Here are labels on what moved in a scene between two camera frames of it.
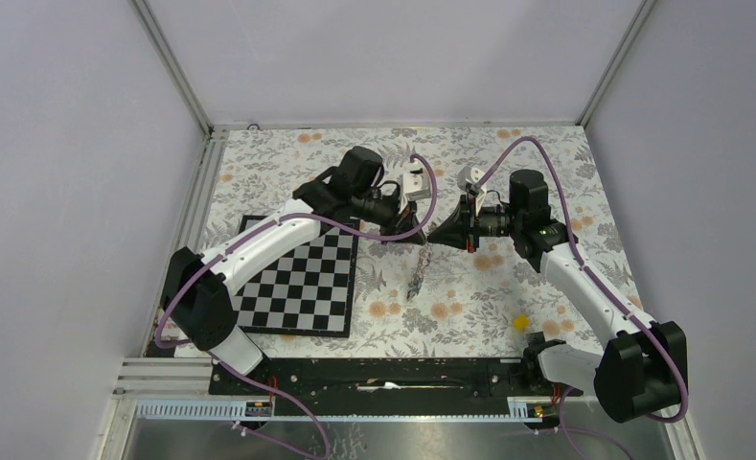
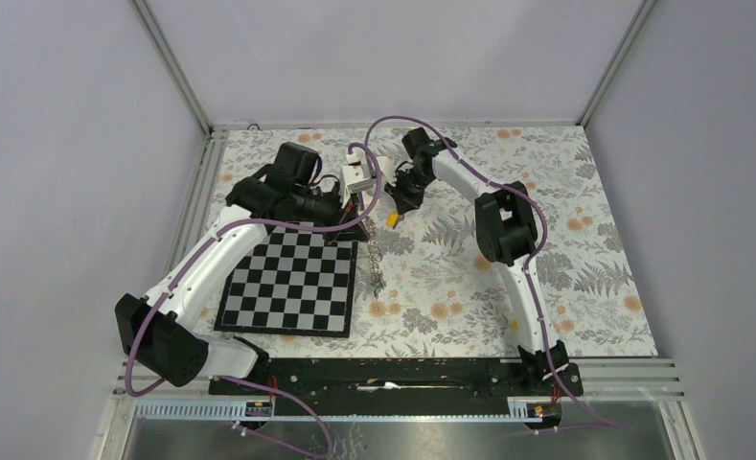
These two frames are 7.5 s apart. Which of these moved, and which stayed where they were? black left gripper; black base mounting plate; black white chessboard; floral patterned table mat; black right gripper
Moved: black right gripper; black left gripper
Stayed: floral patterned table mat; black base mounting plate; black white chessboard
